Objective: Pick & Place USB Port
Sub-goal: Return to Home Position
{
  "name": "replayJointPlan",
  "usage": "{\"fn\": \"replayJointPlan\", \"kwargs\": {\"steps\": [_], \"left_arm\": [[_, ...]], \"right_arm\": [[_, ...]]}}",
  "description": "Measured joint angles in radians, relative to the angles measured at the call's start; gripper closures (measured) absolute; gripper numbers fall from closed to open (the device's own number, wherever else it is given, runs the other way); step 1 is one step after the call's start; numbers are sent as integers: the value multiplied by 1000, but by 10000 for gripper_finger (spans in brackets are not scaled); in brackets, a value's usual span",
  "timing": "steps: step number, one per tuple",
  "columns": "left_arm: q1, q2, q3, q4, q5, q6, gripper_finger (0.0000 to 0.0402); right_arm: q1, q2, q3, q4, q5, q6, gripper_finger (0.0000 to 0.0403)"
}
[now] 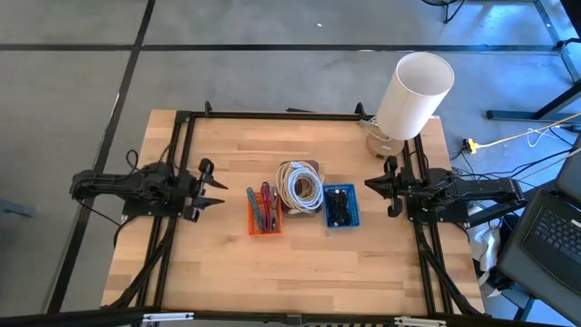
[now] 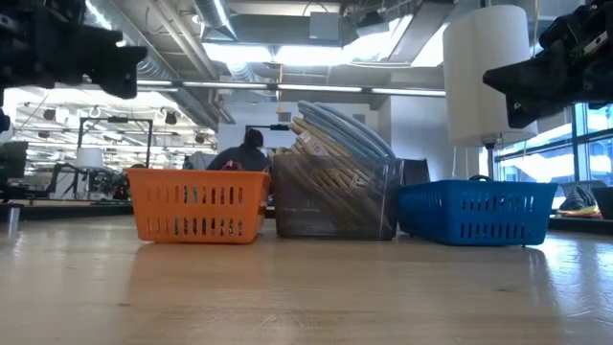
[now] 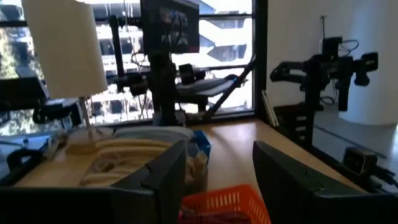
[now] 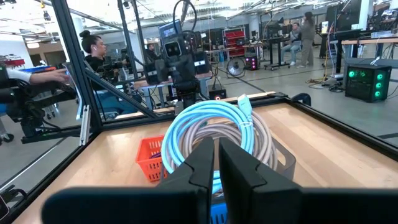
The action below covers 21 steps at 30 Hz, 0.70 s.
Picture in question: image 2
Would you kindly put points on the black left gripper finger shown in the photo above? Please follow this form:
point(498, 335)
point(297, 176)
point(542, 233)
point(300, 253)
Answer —
point(120, 81)
point(117, 48)

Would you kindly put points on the small white background lamp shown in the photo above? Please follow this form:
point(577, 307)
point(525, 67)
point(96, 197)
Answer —
point(89, 157)

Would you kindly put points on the black background monitor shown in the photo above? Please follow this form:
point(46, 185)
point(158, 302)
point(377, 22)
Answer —
point(13, 160)

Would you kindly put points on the grey transparent plastic bin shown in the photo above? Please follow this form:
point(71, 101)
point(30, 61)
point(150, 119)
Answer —
point(388, 211)

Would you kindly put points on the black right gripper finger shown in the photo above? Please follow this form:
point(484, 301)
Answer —
point(531, 76)
point(531, 109)

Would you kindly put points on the person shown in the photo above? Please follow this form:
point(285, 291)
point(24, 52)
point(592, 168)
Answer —
point(242, 155)

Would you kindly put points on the grey and yellow shoe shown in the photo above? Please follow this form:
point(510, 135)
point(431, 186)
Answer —
point(579, 203)

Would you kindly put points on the blue plastic basket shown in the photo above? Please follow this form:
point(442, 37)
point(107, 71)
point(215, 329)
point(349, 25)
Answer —
point(479, 189)

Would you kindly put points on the orange plastic basket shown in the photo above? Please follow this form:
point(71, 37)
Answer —
point(201, 210)

